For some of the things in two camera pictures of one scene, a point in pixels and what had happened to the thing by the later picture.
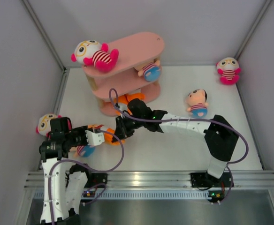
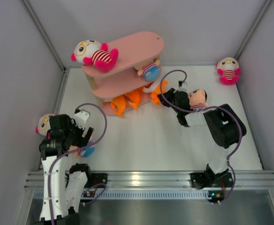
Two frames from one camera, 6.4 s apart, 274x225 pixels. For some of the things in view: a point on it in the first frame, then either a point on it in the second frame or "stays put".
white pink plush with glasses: (43, 127) stays put
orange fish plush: (108, 137) to (160, 89)
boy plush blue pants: (86, 151) stays put
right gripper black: (122, 130) to (171, 92)
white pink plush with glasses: (228, 69) stays put
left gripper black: (82, 130) stays put
